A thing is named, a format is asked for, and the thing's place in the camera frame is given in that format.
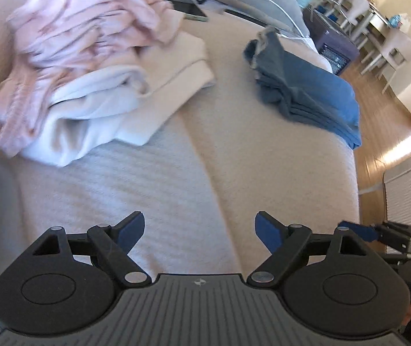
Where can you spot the dark purple storage box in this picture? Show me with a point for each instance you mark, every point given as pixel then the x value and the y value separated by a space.
pixel 335 47

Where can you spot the teal patterned bag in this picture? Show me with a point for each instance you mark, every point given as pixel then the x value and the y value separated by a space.
pixel 398 21

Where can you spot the smartphone with green case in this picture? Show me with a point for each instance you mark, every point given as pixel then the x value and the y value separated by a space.
pixel 191 10

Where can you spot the pink crumpled garment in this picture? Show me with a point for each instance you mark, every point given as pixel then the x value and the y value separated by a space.
pixel 83 18

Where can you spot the beige waffle-covered sofa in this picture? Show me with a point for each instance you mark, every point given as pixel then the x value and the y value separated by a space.
pixel 227 169

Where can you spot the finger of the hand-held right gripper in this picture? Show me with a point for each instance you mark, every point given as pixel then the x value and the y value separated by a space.
pixel 360 231

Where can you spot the cream fleece-lined sweatshirt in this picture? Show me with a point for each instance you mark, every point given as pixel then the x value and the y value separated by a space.
pixel 176 65

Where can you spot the grey cushion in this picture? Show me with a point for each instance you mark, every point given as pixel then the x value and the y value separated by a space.
pixel 284 10

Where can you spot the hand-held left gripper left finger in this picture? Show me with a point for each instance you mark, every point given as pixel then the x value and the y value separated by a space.
pixel 131 229

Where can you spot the white dining table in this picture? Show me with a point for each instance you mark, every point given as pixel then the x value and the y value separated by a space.
pixel 382 25

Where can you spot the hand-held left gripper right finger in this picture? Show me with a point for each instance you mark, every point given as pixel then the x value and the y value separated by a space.
pixel 266 229

